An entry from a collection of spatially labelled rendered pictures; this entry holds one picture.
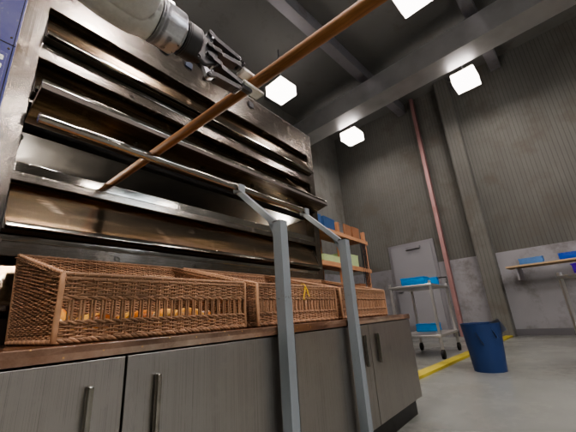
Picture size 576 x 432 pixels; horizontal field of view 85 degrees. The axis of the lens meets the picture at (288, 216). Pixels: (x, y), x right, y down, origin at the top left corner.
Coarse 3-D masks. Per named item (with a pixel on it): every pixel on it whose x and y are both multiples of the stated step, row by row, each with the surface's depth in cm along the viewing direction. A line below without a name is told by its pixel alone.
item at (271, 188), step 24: (48, 96) 110; (72, 96) 114; (24, 120) 116; (72, 120) 121; (96, 120) 123; (120, 120) 126; (96, 144) 134; (144, 144) 140; (168, 168) 159; (216, 168) 168; (240, 168) 174; (264, 192) 201; (288, 192) 208
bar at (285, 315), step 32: (64, 128) 88; (160, 160) 109; (256, 192) 144; (320, 224) 164; (288, 256) 114; (288, 288) 110; (352, 288) 146; (288, 320) 106; (352, 320) 141; (288, 352) 102; (352, 352) 138; (288, 384) 99; (288, 416) 97
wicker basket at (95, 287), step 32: (32, 256) 102; (32, 288) 81; (64, 288) 69; (96, 288) 73; (128, 288) 120; (160, 288) 85; (192, 288) 93; (224, 288) 102; (32, 320) 77; (96, 320) 72; (128, 320) 77; (160, 320) 83; (192, 320) 90; (224, 320) 99
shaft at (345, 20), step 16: (368, 0) 60; (384, 0) 60; (336, 16) 65; (352, 16) 63; (320, 32) 67; (336, 32) 66; (304, 48) 70; (272, 64) 75; (288, 64) 74; (256, 80) 79; (240, 96) 83; (208, 112) 90; (192, 128) 96; (160, 144) 106; (144, 160) 114; (128, 176) 125
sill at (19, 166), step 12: (24, 168) 109; (36, 168) 112; (60, 180) 117; (72, 180) 120; (84, 180) 123; (108, 192) 129; (120, 192) 133; (132, 192) 137; (156, 204) 145; (168, 204) 150; (180, 204) 155; (216, 216) 171; (228, 216) 178; (264, 228) 199; (312, 240) 238
